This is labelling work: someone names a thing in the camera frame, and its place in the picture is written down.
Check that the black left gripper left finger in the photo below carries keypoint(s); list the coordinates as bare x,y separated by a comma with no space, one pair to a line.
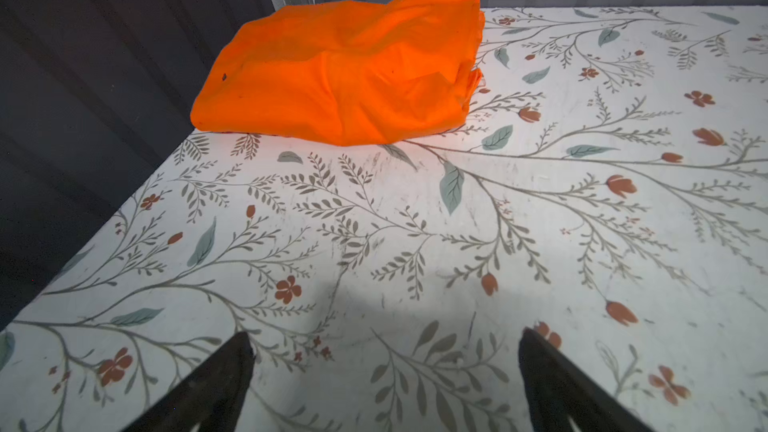
210,398

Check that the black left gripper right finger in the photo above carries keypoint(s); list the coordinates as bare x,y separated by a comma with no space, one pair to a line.
561,397

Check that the folded orange t shirt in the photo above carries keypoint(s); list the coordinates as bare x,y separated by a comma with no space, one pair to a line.
347,73

